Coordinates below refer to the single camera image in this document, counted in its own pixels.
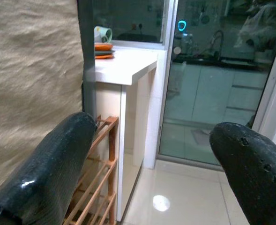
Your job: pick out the hanging plastic bag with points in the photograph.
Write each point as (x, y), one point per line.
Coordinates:
(255, 25)

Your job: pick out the glass sliding door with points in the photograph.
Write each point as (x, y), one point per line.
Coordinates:
(210, 93)

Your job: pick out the orange plate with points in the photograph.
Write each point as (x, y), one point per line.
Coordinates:
(103, 57)
(103, 47)

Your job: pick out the pale green mug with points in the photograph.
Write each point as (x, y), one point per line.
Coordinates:
(100, 31)

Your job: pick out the white counter cabinet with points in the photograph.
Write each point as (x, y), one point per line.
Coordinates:
(119, 68)

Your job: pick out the dark green plate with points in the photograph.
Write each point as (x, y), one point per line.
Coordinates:
(102, 53)

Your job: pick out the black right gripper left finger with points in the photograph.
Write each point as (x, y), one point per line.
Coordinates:
(46, 168)

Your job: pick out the small grey fridge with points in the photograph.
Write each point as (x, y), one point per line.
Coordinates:
(34, 58)

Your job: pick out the white kitchen base unit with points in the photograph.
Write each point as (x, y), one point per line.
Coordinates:
(212, 89)

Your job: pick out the wooden slatted rack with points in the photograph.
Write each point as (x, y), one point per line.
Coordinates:
(112, 164)

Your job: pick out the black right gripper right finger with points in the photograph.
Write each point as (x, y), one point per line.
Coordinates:
(257, 175)

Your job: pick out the black kitchen faucet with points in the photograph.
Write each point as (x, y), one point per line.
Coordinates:
(221, 42)

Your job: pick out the glass window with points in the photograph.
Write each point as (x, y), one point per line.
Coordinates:
(128, 18)

